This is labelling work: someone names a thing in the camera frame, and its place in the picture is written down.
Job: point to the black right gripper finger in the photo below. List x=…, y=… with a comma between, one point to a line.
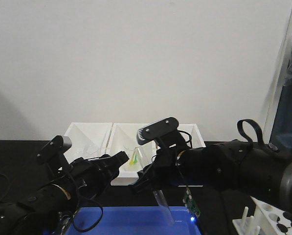
x=147, y=181

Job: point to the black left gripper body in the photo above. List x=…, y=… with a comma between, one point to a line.
x=84, y=177

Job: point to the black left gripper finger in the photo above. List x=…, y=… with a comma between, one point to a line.
x=118, y=160

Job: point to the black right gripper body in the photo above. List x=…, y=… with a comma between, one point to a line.
x=166, y=166

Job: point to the clear glass test tube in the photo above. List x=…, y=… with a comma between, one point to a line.
x=163, y=205

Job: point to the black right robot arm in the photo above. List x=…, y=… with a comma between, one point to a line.
x=250, y=167

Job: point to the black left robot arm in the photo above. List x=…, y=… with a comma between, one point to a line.
x=41, y=212

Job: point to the white test tube rack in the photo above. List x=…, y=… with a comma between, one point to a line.
x=266, y=220

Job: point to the blue-grey pegboard drying rack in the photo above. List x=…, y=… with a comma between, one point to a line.
x=281, y=134

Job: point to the yellow plastic dropper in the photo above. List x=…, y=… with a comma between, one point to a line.
x=131, y=155

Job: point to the green plastic dropper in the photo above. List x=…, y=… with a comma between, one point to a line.
x=135, y=156

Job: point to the glass beaker with droppers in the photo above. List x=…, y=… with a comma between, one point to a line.
x=140, y=153

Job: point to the middle white plastic bin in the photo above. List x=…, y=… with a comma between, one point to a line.
x=123, y=138

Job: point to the white plastic bin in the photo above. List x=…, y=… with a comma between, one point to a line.
x=197, y=141
x=123, y=138
x=82, y=133

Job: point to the small glass beakers in bin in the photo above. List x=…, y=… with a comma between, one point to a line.
x=89, y=151

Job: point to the left white plastic bin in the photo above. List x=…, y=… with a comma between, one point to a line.
x=82, y=133

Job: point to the right white plastic bin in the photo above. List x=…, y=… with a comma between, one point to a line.
x=197, y=141

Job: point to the green circuit board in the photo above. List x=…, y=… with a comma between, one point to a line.
x=190, y=203

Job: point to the blue plastic tray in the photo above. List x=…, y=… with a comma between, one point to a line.
x=145, y=221

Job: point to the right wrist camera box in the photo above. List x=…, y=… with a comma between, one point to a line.
x=156, y=130

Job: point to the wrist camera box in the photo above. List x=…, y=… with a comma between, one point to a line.
x=53, y=149
x=156, y=130

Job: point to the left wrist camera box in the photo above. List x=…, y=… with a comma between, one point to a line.
x=53, y=149

